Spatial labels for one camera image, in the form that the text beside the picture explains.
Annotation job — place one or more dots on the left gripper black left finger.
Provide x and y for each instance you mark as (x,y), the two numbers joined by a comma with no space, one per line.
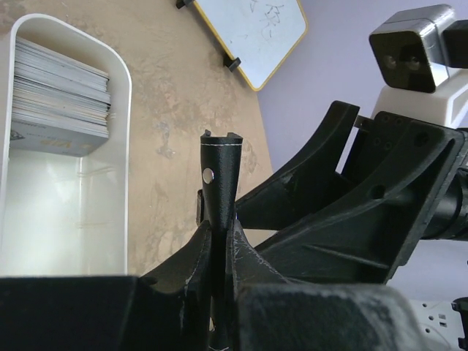
(166,309)

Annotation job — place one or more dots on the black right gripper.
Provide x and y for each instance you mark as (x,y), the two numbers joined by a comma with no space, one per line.
(408,183)

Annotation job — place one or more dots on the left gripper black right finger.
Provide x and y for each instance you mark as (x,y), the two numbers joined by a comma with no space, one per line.
(269,312)

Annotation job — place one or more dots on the black leather card holder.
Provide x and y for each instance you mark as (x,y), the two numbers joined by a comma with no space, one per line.
(220,158)

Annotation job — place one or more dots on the white plastic card tray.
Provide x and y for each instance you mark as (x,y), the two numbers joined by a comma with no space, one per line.
(64,195)

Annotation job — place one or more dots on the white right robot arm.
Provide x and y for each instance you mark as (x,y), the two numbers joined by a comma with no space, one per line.
(435,270)

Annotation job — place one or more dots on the stack of cards in tray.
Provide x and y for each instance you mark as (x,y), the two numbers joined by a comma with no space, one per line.
(59,105)

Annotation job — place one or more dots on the small whiteboard yellow frame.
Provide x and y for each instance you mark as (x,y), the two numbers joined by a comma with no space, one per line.
(257,36)

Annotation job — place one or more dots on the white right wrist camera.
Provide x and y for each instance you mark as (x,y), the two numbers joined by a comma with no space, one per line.
(422,57)

